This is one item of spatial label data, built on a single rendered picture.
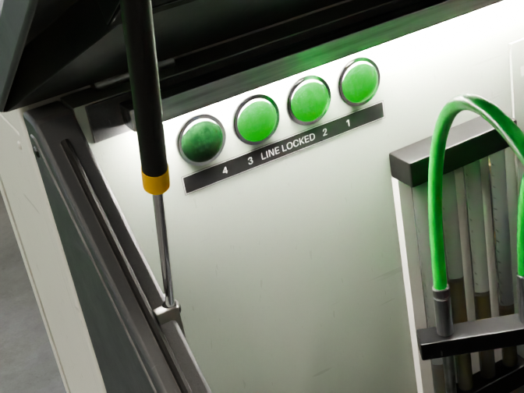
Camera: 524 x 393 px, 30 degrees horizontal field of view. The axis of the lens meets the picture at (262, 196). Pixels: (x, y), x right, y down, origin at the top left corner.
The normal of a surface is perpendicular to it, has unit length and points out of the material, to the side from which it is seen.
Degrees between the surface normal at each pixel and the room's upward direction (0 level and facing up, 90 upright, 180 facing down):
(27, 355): 0
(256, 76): 90
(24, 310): 0
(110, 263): 43
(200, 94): 90
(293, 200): 90
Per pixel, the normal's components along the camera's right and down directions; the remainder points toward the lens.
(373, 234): 0.47, 0.33
